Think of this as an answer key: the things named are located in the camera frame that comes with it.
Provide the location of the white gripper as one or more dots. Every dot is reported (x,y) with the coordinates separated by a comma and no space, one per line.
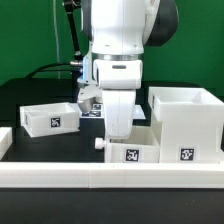
(118,112)

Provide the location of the white front drawer box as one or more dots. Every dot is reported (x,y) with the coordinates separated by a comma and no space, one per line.
(141,147)

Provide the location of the white drawer box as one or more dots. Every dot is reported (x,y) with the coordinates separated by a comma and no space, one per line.
(49,119)
(141,147)

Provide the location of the white drawer cabinet housing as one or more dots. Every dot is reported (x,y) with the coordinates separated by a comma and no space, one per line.
(188,124)

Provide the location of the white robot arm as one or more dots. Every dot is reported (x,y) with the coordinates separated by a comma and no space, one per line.
(118,31)

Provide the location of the white rear drawer box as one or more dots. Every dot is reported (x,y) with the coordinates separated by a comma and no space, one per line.
(49,119)

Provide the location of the marker tag sheet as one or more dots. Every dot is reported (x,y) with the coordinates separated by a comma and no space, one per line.
(98,112)

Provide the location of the white workspace border frame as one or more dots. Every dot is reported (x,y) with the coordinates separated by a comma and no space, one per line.
(104,175)

